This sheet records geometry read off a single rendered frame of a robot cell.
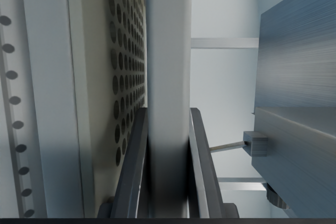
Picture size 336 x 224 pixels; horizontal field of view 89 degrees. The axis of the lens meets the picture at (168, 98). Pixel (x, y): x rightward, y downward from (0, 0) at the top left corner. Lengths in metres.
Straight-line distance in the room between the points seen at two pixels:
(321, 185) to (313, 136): 0.04
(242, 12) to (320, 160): 4.22
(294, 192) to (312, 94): 0.32
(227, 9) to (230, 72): 1.38
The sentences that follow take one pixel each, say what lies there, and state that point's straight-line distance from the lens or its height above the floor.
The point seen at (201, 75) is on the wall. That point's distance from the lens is 3.60.
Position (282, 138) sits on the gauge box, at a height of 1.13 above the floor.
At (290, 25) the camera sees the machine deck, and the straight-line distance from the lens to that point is 0.63.
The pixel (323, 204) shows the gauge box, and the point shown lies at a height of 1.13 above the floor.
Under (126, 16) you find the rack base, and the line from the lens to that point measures 0.17.
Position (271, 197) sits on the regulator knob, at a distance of 0.32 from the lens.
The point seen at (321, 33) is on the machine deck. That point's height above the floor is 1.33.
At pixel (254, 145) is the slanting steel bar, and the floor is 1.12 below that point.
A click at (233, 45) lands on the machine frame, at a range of 1.18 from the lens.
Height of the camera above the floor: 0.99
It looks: level
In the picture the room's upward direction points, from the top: 90 degrees clockwise
